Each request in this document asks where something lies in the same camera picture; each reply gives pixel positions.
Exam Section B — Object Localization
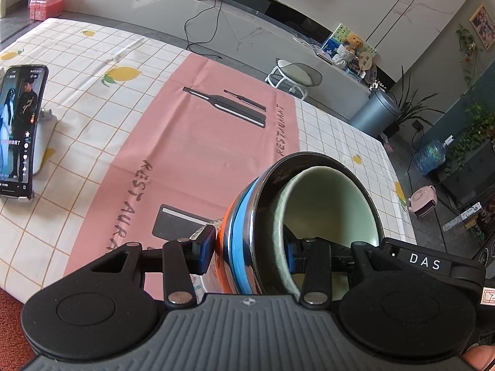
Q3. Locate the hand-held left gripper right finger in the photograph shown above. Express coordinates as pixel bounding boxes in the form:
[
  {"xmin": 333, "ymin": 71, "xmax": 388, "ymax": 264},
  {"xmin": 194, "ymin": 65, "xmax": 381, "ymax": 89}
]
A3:
[{"xmin": 282, "ymin": 224, "xmax": 389, "ymax": 306}]

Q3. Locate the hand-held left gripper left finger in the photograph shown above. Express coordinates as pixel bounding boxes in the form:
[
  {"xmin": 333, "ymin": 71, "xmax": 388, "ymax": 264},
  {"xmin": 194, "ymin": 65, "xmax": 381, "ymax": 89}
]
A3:
[{"xmin": 81, "ymin": 224, "xmax": 217, "ymax": 306}]

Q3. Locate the orange steel-lined bowl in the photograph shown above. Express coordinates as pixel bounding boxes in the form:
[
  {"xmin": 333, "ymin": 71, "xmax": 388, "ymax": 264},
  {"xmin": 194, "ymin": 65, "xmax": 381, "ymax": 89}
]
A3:
[{"xmin": 214, "ymin": 205, "xmax": 236, "ymax": 294}]

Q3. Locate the printed clear glass plate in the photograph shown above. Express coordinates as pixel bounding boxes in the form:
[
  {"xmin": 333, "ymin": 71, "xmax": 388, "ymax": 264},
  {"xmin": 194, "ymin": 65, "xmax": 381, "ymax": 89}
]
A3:
[{"xmin": 189, "ymin": 220, "xmax": 233, "ymax": 305}]

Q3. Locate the blue steel-lined bowl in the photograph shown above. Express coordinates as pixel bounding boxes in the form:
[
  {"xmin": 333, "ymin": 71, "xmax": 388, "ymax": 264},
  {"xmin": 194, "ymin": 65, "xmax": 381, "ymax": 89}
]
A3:
[{"xmin": 226, "ymin": 151, "xmax": 387, "ymax": 296}]

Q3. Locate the green ceramic bowl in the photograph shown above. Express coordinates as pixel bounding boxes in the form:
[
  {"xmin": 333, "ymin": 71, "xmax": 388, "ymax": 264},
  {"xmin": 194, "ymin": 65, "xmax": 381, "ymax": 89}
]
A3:
[{"xmin": 269, "ymin": 165, "xmax": 384, "ymax": 306}]

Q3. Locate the person's right hand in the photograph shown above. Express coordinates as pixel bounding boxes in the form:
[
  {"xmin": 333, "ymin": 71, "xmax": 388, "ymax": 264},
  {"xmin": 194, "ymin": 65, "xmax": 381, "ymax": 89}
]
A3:
[{"xmin": 461, "ymin": 345, "xmax": 495, "ymax": 371}]

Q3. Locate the pink small heater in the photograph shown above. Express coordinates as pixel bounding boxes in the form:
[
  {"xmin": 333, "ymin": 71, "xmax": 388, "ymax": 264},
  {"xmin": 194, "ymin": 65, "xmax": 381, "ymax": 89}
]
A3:
[{"xmin": 408, "ymin": 185, "xmax": 437, "ymax": 217}]

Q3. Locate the large water bottle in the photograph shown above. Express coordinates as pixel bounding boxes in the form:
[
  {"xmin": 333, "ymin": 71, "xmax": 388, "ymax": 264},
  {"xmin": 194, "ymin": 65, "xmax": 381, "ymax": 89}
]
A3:
[{"xmin": 414, "ymin": 135, "xmax": 455, "ymax": 176}]

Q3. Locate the pink printed placemat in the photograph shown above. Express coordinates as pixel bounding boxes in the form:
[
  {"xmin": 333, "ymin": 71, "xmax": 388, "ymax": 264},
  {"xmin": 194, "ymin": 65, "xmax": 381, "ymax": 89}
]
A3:
[{"xmin": 62, "ymin": 52, "xmax": 300, "ymax": 290}]

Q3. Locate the leafy green plant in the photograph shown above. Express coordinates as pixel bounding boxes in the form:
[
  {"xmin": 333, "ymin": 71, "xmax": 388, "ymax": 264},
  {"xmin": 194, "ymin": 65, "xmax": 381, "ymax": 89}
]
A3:
[{"xmin": 445, "ymin": 100, "xmax": 495, "ymax": 178}]

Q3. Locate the grey trash can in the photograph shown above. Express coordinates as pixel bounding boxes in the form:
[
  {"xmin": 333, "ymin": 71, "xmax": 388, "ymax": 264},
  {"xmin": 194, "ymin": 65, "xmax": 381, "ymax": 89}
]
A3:
[{"xmin": 350, "ymin": 89, "xmax": 403, "ymax": 138}]

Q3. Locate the spiky potted plant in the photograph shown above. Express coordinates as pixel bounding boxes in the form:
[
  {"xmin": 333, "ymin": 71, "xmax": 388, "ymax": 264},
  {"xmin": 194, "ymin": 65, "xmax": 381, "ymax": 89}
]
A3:
[{"xmin": 387, "ymin": 66, "xmax": 445, "ymax": 136}]

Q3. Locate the round grey stool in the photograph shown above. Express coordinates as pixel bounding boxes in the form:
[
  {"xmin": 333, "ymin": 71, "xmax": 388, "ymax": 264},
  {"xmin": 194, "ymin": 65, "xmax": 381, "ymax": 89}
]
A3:
[{"xmin": 265, "ymin": 58, "xmax": 323, "ymax": 99}]

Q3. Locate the white phone stand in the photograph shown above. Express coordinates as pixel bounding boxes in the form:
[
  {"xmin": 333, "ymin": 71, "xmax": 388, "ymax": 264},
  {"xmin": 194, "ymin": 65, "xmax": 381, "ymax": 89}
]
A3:
[{"xmin": 0, "ymin": 106, "xmax": 58, "ymax": 203}]

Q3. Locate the hanging vine plant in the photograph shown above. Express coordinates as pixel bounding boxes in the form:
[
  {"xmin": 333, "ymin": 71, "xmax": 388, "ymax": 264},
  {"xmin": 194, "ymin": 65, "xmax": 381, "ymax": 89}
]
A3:
[{"xmin": 456, "ymin": 23, "xmax": 484, "ymax": 86}]

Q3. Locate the black smartphone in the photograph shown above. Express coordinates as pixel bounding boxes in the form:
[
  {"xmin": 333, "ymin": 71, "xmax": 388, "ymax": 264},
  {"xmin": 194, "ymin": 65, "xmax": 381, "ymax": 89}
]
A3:
[{"xmin": 0, "ymin": 64, "xmax": 49, "ymax": 202}]

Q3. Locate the checked lemon tablecloth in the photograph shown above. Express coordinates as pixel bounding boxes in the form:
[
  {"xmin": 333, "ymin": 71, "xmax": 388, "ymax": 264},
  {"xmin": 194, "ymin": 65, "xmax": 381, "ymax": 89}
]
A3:
[{"xmin": 0, "ymin": 17, "xmax": 418, "ymax": 306}]

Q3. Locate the brown teddy bear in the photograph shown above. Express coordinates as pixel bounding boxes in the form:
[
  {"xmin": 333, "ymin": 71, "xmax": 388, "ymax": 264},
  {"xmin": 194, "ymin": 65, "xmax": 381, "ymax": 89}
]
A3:
[{"xmin": 334, "ymin": 33, "xmax": 366, "ymax": 70}]

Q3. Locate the marble media cabinet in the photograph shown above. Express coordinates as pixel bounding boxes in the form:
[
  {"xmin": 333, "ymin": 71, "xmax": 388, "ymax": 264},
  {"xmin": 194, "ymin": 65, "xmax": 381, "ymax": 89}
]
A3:
[{"xmin": 29, "ymin": 0, "xmax": 372, "ymax": 124}]

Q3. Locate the pink plastic case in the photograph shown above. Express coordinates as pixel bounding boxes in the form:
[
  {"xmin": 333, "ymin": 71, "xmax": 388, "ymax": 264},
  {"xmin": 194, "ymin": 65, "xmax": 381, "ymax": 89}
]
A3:
[{"xmin": 29, "ymin": 0, "xmax": 64, "ymax": 20}]

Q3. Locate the black cable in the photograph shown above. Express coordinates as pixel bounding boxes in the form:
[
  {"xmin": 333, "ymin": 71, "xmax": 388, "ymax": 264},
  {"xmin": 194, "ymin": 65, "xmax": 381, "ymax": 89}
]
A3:
[{"xmin": 183, "ymin": 0, "xmax": 233, "ymax": 60}]

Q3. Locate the framed wall picture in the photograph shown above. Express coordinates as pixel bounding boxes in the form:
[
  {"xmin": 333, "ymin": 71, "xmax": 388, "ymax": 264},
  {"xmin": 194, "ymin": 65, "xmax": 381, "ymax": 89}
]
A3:
[{"xmin": 469, "ymin": 3, "xmax": 495, "ymax": 51}]

